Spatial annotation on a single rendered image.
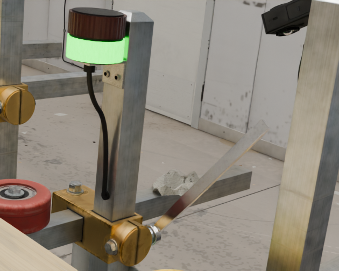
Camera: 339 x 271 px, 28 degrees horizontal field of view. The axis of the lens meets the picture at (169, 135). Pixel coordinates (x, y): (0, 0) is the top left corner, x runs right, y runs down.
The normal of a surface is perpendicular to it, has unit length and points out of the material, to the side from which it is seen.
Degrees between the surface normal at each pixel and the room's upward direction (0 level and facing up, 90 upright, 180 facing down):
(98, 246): 90
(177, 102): 90
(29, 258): 0
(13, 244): 0
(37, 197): 0
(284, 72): 90
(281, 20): 88
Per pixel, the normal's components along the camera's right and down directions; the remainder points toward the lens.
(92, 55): 0.00, 0.29
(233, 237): 0.11, -0.95
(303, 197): -0.70, 0.14
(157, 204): 0.70, 0.29
